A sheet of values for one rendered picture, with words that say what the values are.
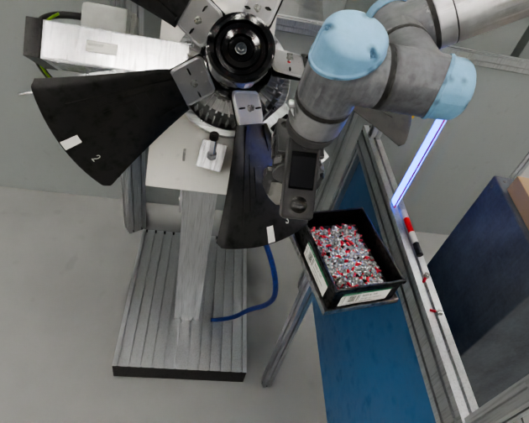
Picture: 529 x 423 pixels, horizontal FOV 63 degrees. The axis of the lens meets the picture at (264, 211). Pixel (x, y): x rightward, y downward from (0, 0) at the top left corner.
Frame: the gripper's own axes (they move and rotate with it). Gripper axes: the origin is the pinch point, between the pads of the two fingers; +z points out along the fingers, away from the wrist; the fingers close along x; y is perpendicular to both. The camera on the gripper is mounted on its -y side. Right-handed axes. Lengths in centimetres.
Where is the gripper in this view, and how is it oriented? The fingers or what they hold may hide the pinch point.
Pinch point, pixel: (280, 203)
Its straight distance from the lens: 74.5
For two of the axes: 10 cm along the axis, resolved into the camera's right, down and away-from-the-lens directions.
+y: 0.3, -8.9, 4.6
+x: -9.8, -1.1, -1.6
